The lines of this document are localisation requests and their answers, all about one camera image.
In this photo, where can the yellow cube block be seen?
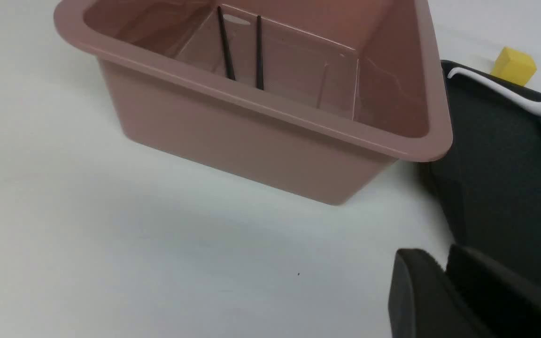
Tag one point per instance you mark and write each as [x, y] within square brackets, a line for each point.
[514, 66]

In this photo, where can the white ceramic spoon far left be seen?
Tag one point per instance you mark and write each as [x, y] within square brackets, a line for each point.
[531, 106]

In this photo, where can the black plastic tray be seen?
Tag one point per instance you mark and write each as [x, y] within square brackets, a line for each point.
[489, 182]

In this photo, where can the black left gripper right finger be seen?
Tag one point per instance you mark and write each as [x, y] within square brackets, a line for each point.
[505, 302]

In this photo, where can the black chopstick in bin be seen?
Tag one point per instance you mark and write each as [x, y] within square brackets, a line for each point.
[259, 55]
[225, 45]

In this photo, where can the pink plastic bin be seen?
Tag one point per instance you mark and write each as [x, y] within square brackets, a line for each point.
[350, 86]

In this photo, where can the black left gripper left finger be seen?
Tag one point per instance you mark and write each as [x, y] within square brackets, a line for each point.
[423, 303]

